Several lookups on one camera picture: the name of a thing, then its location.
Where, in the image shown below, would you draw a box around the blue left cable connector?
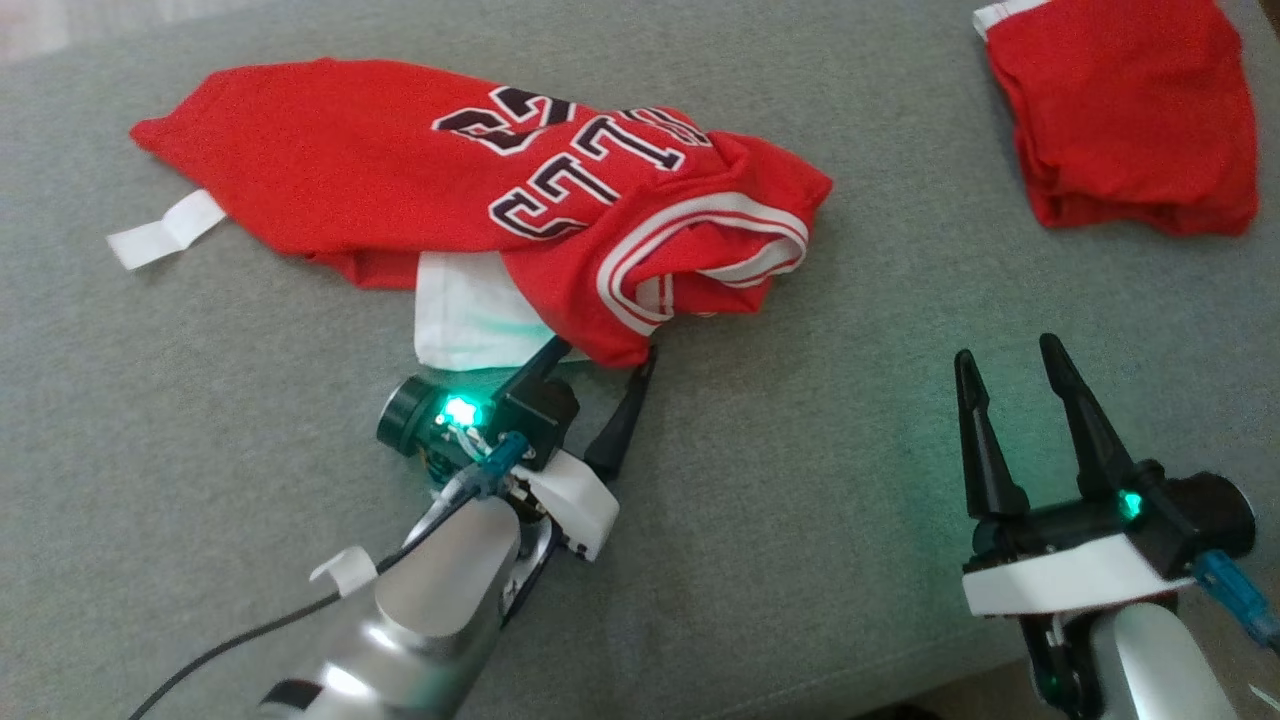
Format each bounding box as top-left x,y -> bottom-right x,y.
470,430 -> 529,496

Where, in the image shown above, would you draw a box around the blue right cable connector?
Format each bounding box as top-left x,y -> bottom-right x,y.
1192,548 -> 1280,653

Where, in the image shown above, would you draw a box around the blue cable connector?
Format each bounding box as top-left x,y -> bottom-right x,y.
1192,548 -> 1280,653
470,430 -> 529,496

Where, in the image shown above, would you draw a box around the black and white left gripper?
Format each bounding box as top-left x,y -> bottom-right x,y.
440,335 -> 660,563

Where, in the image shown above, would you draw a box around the red basketball jersey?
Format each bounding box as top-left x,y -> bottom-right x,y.
107,57 -> 835,372

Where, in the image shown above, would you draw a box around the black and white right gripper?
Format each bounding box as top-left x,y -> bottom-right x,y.
953,333 -> 1199,618

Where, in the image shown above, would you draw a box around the white cable clip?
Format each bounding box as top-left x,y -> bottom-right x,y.
308,545 -> 381,601

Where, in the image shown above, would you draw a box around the red shorts with white trim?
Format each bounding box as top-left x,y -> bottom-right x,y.
972,0 -> 1262,239

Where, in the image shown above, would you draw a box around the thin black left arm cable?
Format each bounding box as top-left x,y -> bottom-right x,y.
125,480 -> 476,720

